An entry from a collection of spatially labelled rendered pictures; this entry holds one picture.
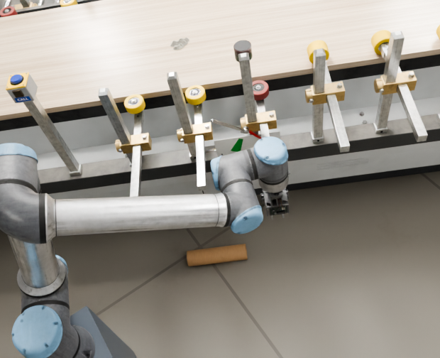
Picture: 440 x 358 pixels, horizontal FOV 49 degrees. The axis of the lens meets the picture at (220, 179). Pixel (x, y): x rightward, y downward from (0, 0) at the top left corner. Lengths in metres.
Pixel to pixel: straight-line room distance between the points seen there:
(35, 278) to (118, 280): 1.04
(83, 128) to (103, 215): 1.09
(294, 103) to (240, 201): 0.94
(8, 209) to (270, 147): 0.68
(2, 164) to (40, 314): 0.59
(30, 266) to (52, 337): 0.23
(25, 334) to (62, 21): 1.52
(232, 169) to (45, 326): 0.75
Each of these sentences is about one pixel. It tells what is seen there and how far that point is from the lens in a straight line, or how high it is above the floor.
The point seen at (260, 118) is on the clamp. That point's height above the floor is 0.87.
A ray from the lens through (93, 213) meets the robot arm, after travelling 1.15.
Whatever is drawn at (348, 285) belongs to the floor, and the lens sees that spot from 2.42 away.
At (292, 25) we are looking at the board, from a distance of 2.18.
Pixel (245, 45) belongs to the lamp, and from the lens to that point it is 1.66.
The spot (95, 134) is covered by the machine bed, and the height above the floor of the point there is 0.69.
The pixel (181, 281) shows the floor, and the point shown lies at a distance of 2.49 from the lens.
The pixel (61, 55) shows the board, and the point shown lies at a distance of 2.35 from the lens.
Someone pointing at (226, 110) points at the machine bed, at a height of 0.73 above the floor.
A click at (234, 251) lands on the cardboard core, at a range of 2.42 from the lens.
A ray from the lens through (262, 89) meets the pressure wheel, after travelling 1.89.
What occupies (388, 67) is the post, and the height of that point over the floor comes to 1.04.
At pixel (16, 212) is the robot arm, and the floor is 1.40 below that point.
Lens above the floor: 2.23
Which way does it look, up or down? 54 degrees down
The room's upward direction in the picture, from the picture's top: 14 degrees counter-clockwise
